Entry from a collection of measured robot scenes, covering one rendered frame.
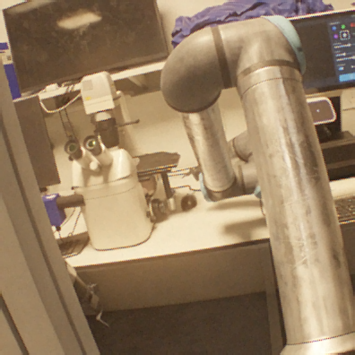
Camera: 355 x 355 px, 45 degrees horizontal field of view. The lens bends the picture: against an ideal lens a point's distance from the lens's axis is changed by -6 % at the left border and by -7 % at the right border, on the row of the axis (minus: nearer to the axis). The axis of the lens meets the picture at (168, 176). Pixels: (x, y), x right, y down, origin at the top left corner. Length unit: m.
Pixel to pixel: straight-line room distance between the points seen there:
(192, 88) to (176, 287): 1.76
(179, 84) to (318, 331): 0.47
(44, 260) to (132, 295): 2.15
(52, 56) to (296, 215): 1.60
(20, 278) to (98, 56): 1.69
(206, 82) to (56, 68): 1.35
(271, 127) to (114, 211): 0.81
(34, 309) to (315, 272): 0.40
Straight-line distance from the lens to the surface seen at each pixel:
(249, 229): 1.40
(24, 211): 0.36
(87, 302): 1.24
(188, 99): 0.82
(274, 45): 0.77
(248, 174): 1.28
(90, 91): 1.56
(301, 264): 0.65
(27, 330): 0.40
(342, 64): 1.59
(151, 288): 2.47
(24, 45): 2.13
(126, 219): 1.42
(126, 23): 1.97
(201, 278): 2.41
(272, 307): 2.24
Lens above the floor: 1.34
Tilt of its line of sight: 17 degrees down
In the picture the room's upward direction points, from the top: 14 degrees counter-clockwise
